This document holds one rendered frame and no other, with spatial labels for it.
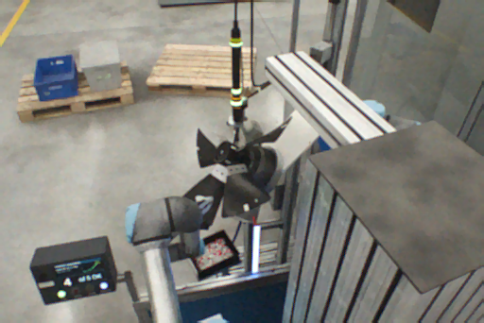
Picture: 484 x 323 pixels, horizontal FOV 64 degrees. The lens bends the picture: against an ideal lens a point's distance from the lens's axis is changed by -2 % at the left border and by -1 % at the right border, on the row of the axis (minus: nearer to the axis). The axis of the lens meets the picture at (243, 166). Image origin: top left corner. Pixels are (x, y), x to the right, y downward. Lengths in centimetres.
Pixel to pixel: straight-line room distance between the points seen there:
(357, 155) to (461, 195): 15
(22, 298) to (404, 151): 280
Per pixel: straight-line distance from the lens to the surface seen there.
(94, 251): 151
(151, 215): 123
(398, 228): 53
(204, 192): 192
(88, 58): 464
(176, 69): 486
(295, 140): 193
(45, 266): 155
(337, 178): 57
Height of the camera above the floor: 241
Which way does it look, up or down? 42 degrees down
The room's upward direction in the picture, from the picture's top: straight up
